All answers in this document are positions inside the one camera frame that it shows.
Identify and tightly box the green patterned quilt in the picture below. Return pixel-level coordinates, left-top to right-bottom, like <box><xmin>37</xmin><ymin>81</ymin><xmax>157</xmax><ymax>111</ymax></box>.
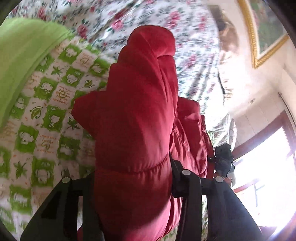
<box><xmin>1</xmin><ymin>18</ymin><xmax>113</xmax><ymax>240</ymax></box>

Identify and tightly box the brown wooden window frame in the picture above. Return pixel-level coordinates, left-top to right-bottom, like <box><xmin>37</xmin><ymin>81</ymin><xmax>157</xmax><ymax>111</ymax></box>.
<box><xmin>232</xmin><ymin>111</ymin><xmax>295</xmax><ymax>160</ymax></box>

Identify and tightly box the red puffer jacket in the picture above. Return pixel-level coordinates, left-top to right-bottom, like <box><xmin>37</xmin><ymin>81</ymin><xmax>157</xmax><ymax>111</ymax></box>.
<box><xmin>72</xmin><ymin>25</ymin><xmax>214</xmax><ymax>240</ymax></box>

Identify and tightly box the gold framed picture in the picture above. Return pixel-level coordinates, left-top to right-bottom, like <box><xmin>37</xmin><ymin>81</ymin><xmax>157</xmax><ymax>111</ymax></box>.
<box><xmin>237</xmin><ymin>0</ymin><xmax>288</xmax><ymax>69</ymax></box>

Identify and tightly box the floral white bed sheet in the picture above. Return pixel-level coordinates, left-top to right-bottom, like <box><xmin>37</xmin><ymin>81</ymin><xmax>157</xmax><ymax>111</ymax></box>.
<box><xmin>9</xmin><ymin>0</ymin><xmax>238</xmax><ymax>149</ymax></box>

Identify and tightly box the person's right hand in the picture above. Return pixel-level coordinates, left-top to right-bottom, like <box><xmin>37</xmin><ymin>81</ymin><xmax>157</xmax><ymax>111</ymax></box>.
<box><xmin>224</xmin><ymin>172</ymin><xmax>236</xmax><ymax>187</ymax></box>

